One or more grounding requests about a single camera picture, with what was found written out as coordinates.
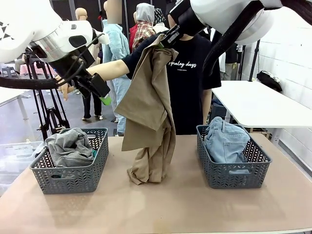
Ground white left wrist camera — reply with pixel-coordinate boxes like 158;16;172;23
96;33;110;46

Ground grey plastic woven-pattern basket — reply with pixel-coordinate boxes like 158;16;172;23
29;127;110;195
196;124;273;190

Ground dark storage crate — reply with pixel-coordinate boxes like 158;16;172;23
210;102;231;124

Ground mannequin in blue fleece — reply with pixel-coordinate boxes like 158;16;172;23
101;0;132;137

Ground beige trousers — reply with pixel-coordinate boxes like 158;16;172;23
114;33;180;186

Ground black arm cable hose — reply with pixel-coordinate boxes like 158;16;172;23
0;77;61;90
203;0;312;76

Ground person's right forearm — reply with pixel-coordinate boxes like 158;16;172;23
86;59;130;81

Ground person in black T-shirt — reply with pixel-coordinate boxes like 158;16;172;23
121;34;222;136

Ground black garment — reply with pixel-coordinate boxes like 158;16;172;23
256;70;283;93

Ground black camera tripod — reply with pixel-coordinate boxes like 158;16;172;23
24;53;71;142

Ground person's right hand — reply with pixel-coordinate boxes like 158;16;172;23
55;74;76;102

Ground teal top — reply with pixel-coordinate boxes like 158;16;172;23
52;149;98;179

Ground black stand pole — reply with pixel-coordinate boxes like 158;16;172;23
248;40;261;82
238;45;246;81

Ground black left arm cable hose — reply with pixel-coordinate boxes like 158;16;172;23
0;77;61;90

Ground person's left forearm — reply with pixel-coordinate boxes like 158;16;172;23
202;89;213;126

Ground light blue denim shorts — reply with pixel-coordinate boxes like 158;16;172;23
204;116;251;174

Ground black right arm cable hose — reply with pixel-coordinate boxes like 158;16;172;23
203;0;312;76

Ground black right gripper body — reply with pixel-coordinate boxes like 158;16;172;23
170;2;210;37

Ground mannequin in plaid shirt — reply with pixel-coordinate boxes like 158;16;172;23
129;2;157;54

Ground clear plastic storage box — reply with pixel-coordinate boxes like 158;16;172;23
0;140;45;195

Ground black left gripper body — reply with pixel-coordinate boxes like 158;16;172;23
48;50;111;99

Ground white desk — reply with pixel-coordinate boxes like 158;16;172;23
0;86;33;120

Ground grey top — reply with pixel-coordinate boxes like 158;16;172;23
44;128;96;168

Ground table with pink cloth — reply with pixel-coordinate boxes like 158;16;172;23
19;63;59;78

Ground white side table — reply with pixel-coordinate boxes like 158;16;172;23
211;80;312;147

